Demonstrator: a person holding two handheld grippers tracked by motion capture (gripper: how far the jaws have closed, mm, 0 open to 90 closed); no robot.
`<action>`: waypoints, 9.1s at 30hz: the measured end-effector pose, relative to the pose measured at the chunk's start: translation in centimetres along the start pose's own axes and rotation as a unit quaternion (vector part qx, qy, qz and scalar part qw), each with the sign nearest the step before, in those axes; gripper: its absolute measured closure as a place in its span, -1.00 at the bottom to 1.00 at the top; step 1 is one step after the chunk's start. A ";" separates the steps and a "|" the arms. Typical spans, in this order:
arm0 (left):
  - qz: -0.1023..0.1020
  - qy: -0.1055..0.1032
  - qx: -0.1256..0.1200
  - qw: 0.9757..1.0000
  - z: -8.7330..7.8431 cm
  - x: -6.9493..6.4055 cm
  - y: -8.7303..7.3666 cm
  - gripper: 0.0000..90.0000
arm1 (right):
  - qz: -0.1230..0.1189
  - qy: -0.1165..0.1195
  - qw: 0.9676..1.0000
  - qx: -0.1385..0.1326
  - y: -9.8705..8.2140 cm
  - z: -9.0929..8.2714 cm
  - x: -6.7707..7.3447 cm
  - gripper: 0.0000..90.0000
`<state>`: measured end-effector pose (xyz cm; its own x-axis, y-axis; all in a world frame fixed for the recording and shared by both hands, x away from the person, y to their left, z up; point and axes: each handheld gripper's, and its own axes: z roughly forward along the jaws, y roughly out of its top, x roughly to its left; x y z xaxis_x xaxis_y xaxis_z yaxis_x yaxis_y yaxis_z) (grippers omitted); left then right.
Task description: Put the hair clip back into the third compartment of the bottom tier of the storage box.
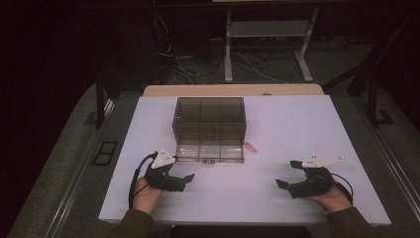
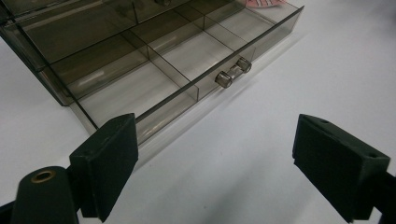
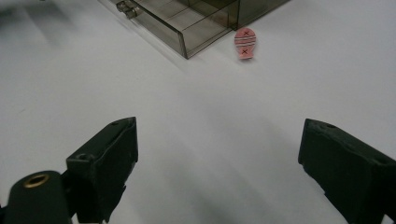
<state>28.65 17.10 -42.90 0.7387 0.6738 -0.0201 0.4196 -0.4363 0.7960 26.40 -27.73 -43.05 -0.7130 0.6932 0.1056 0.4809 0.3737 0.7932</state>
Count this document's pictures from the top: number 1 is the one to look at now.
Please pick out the white metal stand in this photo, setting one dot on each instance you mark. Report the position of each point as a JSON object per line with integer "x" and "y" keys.
{"x": 269, "y": 29}

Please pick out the black metal stand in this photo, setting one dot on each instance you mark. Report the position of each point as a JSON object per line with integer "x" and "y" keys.
{"x": 373, "y": 99}

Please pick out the person's right hand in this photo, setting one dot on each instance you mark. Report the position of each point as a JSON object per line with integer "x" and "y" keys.
{"x": 332, "y": 201}

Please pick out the small red coil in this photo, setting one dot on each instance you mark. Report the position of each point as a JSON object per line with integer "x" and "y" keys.
{"x": 251, "y": 147}

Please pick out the person's left hand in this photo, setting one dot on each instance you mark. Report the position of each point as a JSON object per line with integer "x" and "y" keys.
{"x": 145, "y": 198}

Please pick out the clear plastic compartment box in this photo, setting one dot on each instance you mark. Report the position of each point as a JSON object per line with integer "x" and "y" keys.
{"x": 209, "y": 129}

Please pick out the black rectangular floor frame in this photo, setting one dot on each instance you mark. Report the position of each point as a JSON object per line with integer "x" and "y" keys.
{"x": 105, "y": 152}

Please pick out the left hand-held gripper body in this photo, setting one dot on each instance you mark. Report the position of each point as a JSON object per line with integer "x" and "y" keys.
{"x": 165, "y": 180}

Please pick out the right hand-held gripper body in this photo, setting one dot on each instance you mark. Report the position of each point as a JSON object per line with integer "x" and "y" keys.
{"x": 313, "y": 185}

